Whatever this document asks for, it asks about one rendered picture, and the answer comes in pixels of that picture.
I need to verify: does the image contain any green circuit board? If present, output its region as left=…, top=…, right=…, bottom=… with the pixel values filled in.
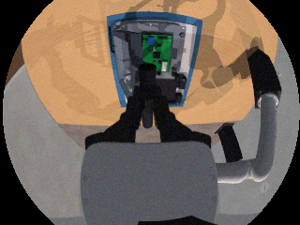
left=142, top=35, right=173, bottom=71

